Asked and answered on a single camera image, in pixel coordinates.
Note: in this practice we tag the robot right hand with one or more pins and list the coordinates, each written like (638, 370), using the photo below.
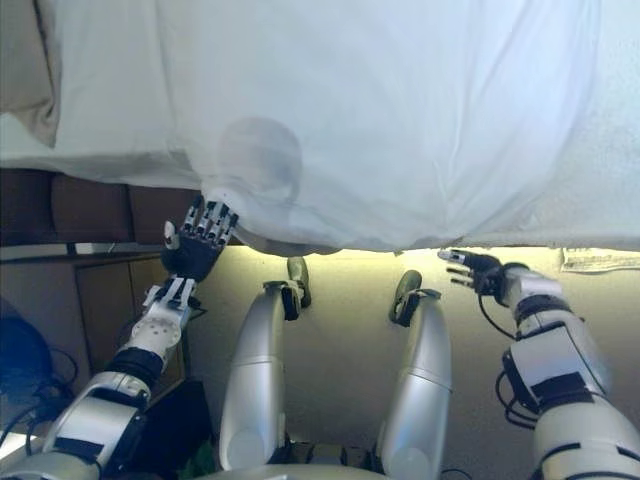
(482, 272)

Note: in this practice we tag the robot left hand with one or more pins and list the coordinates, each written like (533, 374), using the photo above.
(192, 257)

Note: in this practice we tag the white duvet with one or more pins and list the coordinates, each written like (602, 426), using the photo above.
(400, 125)

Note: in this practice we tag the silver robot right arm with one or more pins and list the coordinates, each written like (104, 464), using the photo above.
(565, 350)

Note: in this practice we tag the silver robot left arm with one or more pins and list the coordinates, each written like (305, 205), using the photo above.
(150, 330)

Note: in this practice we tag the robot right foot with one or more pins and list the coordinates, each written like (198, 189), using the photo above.
(407, 285)

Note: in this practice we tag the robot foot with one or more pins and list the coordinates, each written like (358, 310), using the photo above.
(298, 272)
(407, 285)

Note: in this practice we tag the glass-top wooden nightstand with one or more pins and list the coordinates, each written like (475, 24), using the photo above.
(105, 300)

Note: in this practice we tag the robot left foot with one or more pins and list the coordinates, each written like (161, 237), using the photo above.
(298, 272)

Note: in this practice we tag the grey striped area rug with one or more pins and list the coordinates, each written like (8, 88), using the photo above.
(600, 260)

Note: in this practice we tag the silver robot left leg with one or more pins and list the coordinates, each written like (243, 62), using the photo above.
(255, 360)

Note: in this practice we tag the silver robot leg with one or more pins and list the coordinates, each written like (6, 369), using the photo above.
(255, 360)
(425, 380)

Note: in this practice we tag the silver robot right leg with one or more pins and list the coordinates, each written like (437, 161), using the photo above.
(425, 380)

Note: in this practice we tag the dark round object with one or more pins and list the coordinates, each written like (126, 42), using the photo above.
(22, 350)

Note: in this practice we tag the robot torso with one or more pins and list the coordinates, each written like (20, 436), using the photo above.
(300, 472)

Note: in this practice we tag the beige pillow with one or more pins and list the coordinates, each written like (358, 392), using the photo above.
(25, 75)

